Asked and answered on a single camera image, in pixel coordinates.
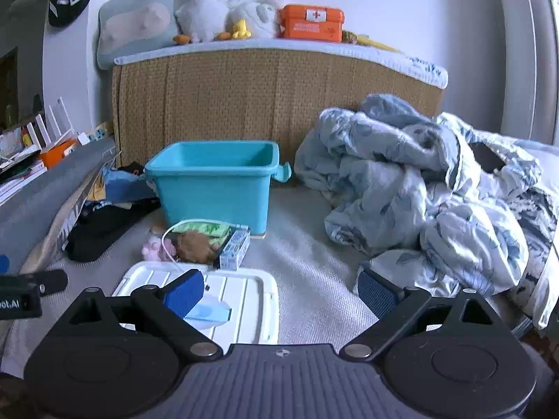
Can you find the grey padded bolster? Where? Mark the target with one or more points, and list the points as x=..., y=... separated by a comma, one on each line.
x=43, y=196

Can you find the white quilted pad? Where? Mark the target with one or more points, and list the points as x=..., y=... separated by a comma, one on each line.
x=393, y=59

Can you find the toothpaste box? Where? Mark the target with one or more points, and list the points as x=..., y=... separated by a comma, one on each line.
x=233, y=248

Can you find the light blue packet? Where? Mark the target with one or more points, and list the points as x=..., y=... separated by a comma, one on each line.
x=212, y=314

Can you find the blue cloth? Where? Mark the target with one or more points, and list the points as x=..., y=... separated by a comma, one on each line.
x=126, y=187

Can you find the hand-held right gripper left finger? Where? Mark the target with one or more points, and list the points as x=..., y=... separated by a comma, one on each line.
x=183, y=297

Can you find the orange first aid box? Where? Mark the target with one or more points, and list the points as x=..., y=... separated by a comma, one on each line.
x=310, y=22

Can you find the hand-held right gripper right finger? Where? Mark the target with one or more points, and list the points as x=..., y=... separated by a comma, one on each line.
x=376, y=295

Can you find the floral blue white duvet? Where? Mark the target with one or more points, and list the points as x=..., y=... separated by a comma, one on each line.
x=393, y=183

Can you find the light blue pillow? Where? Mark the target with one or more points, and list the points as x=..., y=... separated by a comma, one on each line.
x=131, y=22

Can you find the white router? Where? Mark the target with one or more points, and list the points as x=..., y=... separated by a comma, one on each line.
x=56, y=118

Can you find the white duck plush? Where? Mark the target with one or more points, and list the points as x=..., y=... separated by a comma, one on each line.
x=253, y=15

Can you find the yellow cloth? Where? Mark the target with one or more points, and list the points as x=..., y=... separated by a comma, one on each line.
x=97, y=192

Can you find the black clothes pile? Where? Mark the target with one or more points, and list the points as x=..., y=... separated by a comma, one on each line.
x=100, y=231

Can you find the brown plush ball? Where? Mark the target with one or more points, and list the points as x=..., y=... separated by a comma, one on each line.
x=194, y=246

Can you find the teal plastic bin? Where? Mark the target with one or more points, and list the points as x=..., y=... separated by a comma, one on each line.
x=214, y=196

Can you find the woven rattan headboard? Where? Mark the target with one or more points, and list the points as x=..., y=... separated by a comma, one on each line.
x=240, y=96

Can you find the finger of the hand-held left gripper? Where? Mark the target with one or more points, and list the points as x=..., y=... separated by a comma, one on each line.
x=50, y=281

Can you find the white printed box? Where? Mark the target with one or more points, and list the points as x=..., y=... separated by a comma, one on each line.
x=101, y=133

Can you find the black printed shirt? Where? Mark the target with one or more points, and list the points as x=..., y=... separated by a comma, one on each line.
x=131, y=168

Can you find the green snack packet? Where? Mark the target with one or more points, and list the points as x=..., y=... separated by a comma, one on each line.
x=205, y=229

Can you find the yellow toy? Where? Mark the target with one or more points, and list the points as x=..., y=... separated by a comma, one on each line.
x=371, y=41

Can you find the white goose plush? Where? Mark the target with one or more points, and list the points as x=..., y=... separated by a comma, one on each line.
x=201, y=8

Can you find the pink plush toy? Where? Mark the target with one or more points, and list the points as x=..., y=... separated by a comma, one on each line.
x=153, y=248

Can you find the stack of books and papers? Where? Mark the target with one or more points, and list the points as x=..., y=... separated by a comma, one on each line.
x=17, y=170

